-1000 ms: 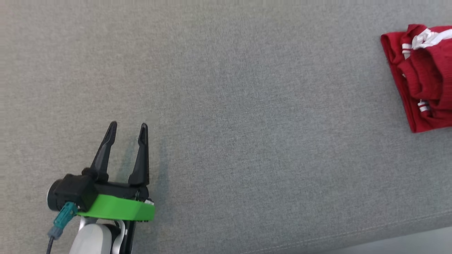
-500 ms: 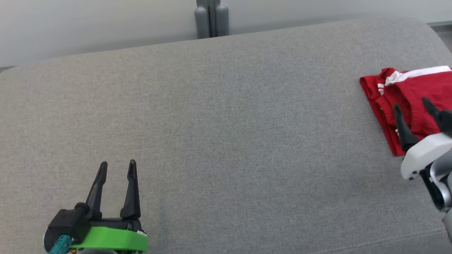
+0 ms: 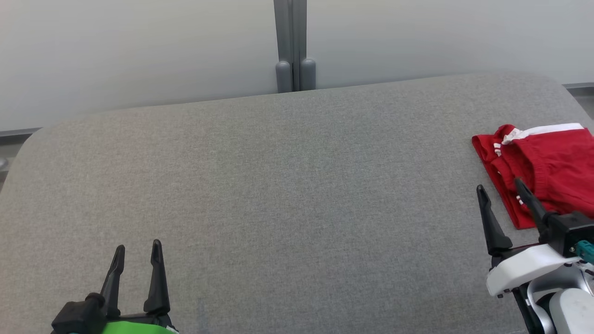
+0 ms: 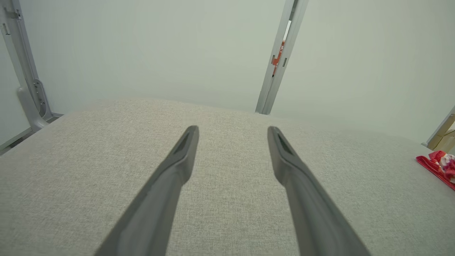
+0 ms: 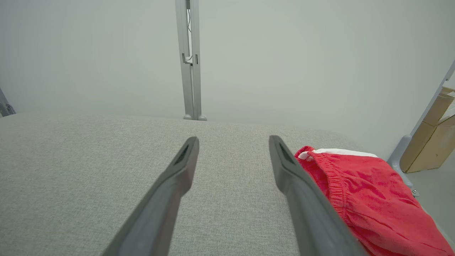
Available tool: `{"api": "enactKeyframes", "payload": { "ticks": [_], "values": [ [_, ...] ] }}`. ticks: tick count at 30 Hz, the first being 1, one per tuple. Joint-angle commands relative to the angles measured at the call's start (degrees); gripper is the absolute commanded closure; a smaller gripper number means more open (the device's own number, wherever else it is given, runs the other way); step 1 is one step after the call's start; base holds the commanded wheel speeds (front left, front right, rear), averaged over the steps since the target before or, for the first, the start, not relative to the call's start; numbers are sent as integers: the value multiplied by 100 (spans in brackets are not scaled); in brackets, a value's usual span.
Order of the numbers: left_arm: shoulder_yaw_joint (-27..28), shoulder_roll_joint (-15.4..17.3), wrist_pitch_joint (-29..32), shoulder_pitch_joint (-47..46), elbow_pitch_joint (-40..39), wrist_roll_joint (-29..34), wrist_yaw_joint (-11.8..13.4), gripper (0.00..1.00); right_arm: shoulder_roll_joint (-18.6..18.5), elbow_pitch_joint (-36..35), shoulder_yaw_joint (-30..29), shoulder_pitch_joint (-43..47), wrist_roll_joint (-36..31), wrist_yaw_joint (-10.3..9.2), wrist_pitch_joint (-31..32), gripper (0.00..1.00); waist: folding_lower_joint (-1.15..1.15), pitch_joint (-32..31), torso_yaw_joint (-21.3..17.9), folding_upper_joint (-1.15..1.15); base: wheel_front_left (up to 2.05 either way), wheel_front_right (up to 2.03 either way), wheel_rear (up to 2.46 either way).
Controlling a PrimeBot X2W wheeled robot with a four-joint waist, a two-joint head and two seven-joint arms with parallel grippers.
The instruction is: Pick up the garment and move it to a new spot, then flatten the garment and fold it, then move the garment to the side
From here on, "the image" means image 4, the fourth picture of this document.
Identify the red basketball jersey white sleeves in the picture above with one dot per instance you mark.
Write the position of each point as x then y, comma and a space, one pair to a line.
424, 163

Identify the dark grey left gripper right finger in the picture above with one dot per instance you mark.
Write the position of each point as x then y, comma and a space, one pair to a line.
309, 209

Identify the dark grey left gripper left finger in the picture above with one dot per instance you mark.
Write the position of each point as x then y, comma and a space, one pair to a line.
160, 199

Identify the grey partition post with foot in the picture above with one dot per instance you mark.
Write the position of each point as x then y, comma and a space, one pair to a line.
28, 96

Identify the grey partition base rail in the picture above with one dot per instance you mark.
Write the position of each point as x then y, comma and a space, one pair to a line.
21, 137

